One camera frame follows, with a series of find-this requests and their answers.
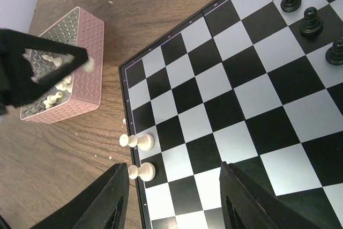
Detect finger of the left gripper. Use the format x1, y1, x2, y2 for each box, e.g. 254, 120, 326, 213
0, 27, 90, 108

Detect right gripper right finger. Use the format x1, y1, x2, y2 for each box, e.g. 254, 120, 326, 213
220, 162, 319, 228

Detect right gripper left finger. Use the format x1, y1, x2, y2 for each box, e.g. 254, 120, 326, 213
33, 163, 129, 229

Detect white chess pawn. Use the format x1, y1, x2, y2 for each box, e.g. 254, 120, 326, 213
119, 134, 154, 151
128, 162, 156, 182

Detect white chess piece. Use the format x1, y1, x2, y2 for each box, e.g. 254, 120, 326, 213
83, 57, 95, 73

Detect white chess pieces in tin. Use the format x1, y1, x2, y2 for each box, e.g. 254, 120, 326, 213
42, 54, 72, 109

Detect black chess piece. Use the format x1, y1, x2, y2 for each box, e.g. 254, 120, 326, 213
280, 0, 302, 13
325, 38, 343, 66
300, 6, 323, 36

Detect pink metal tin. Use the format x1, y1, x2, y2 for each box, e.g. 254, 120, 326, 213
19, 6, 105, 124

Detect black white chessboard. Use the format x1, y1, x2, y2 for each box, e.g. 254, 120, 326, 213
119, 0, 342, 228

